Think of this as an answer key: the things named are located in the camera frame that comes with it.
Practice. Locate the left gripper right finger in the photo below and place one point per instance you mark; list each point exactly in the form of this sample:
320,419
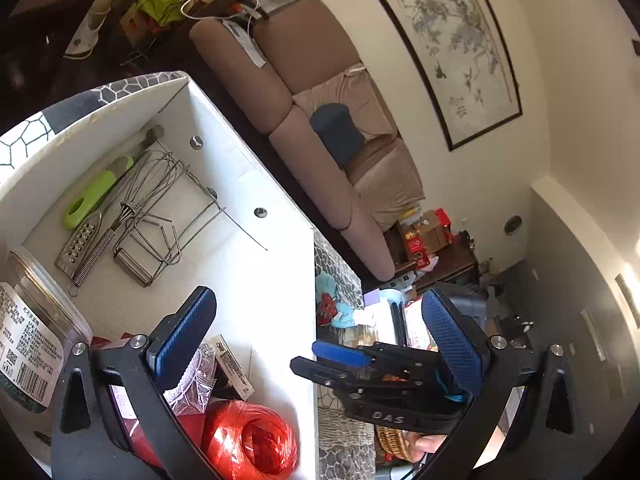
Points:
542,442

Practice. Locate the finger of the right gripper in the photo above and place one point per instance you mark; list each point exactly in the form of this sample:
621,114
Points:
340,354
325,373

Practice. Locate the dark blue cushion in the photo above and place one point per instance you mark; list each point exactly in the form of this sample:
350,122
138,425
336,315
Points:
334,126

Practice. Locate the red can opener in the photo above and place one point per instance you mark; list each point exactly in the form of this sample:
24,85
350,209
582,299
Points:
326,310

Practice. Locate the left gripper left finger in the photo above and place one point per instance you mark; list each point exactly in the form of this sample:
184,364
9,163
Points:
88,436

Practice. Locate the green handled grater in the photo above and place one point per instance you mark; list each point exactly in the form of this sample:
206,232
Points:
83,217

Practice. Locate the person's right hand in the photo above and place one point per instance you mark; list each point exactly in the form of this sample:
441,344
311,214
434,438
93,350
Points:
421,445

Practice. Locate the wicker basket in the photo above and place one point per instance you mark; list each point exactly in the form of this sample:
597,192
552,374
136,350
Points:
392,444

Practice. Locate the small barcode packet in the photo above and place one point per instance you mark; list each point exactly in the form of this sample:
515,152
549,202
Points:
231,382

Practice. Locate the metal whisk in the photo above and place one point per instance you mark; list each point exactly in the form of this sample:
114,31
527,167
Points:
152,172

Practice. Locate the clear plastic jar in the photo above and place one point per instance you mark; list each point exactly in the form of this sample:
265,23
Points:
39,326

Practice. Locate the white cardboard box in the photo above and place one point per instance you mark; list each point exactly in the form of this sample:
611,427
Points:
226,223

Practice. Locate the brown sofa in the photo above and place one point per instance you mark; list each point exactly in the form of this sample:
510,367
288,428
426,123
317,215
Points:
298,79

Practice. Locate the patterned table cloth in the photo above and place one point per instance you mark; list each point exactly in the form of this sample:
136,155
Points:
345,447

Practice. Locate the red twine ball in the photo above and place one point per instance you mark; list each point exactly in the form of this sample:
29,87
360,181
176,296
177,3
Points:
243,440

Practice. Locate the framed ink painting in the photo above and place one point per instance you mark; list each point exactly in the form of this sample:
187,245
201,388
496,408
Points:
462,58

